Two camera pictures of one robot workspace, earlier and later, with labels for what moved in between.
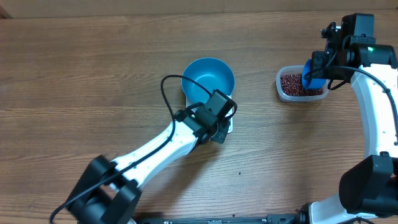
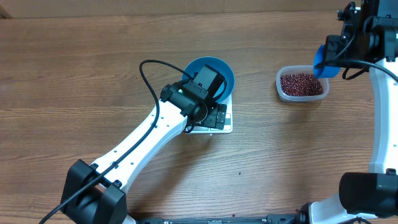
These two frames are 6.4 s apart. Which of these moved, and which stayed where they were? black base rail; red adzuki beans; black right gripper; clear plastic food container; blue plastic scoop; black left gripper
Moved: black right gripper; blue plastic scoop; black left gripper
Stayed: red adzuki beans; clear plastic food container; black base rail
